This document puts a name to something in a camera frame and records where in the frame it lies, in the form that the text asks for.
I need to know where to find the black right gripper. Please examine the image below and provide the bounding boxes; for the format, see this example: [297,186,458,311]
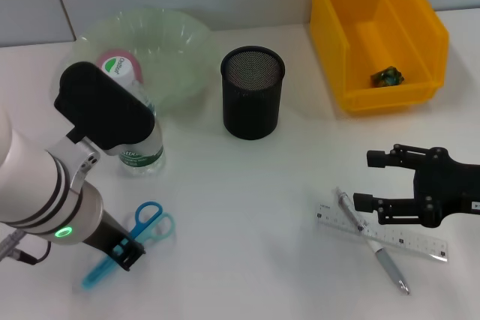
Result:
[352,143,480,229]

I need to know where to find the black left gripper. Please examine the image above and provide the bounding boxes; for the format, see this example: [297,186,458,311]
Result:
[84,210,147,273]

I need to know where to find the blue scissors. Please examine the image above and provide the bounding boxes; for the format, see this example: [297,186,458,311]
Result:
[81,201,176,291]

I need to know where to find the clear plastic ruler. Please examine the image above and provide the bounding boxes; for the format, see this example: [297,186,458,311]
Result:
[314,203,450,264]

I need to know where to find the clear green-label water bottle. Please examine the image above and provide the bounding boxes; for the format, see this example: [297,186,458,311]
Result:
[100,55,167,178]

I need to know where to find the green plastic wrapper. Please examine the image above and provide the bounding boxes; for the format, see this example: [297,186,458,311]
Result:
[370,67,407,87]

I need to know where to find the pink peach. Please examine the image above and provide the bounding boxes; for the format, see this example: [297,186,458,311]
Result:
[95,49,144,85]

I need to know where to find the white grey pen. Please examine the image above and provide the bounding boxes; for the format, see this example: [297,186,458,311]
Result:
[335,187,411,296]

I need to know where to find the black mesh pen holder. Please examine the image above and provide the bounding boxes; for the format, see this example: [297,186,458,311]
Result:
[220,46,287,142]

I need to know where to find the translucent green fruit plate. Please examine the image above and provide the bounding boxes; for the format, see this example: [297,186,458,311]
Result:
[70,7,222,115]

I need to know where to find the yellow plastic bin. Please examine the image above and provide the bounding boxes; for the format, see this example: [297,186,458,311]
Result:
[309,0,450,113]

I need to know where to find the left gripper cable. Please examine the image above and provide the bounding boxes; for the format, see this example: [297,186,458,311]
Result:
[0,229,52,266]

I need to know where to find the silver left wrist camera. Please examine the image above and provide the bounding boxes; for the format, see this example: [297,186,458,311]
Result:
[52,61,157,157]

